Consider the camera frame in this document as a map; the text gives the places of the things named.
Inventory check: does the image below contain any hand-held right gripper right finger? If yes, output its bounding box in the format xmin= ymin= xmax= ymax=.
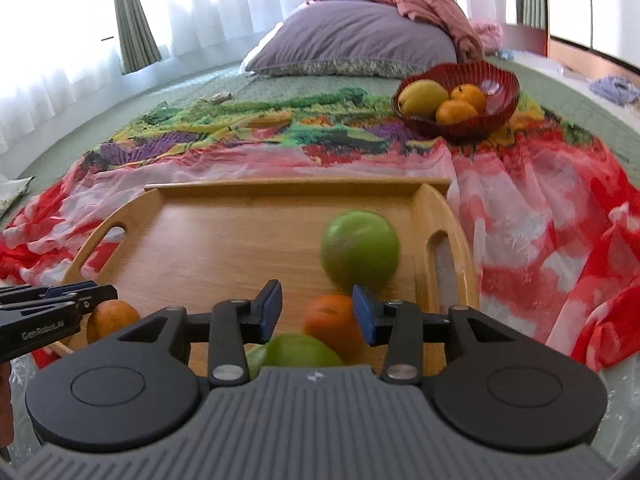
xmin=352 ymin=284 xmax=524 ymax=386

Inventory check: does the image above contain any green quilted bedspread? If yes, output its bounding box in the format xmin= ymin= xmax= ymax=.
xmin=0 ymin=52 xmax=640 ymax=221

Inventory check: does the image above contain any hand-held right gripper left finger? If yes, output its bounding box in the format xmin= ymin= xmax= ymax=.
xmin=116 ymin=280 xmax=284 ymax=389

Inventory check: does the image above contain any purple pillow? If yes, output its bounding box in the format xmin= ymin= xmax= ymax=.
xmin=242 ymin=0 xmax=459 ymax=79

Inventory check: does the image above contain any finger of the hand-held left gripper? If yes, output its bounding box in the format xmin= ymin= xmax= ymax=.
xmin=0 ymin=282 xmax=99 ymax=306
xmin=0 ymin=284 xmax=119 ymax=314

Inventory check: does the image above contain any pale blue crumpled cloth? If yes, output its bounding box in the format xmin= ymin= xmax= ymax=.
xmin=589 ymin=73 xmax=640 ymax=107

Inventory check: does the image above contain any wooden tray with handles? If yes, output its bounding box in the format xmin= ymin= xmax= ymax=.
xmin=52 ymin=177 xmax=481 ymax=379

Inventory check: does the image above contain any colourful floral sheer scarf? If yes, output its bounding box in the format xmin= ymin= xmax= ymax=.
xmin=0 ymin=87 xmax=640 ymax=374

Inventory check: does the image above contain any wooden cabinet with white doors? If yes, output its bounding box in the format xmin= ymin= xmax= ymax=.
xmin=542 ymin=0 xmax=640 ymax=82

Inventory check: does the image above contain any yellow mango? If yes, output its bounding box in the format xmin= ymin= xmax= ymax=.
xmin=398 ymin=80 xmax=449 ymax=117

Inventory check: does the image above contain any white patterned cloth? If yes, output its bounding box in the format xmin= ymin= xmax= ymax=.
xmin=0 ymin=175 xmax=36 ymax=219

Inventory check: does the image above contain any large green apple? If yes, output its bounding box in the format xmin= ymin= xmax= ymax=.
xmin=320 ymin=210 xmax=402 ymax=294

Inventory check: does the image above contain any pink fluffy cloth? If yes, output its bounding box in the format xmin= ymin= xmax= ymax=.
xmin=472 ymin=20 xmax=504 ymax=54

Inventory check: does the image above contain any green mango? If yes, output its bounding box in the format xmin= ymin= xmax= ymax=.
xmin=244 ymin=334 xmax=346 ymax=379

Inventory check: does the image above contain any orange tangerine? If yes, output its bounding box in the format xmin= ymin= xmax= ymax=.
xmin=86 ymin=300 xmax=142 ymax=346
xmin=435 ymin=99 xmax=480 ymax=126
xmin=302 ymin=293 xmax=367 ymax=356
xmin=449 ymin=83 xmax=487 ymax=113

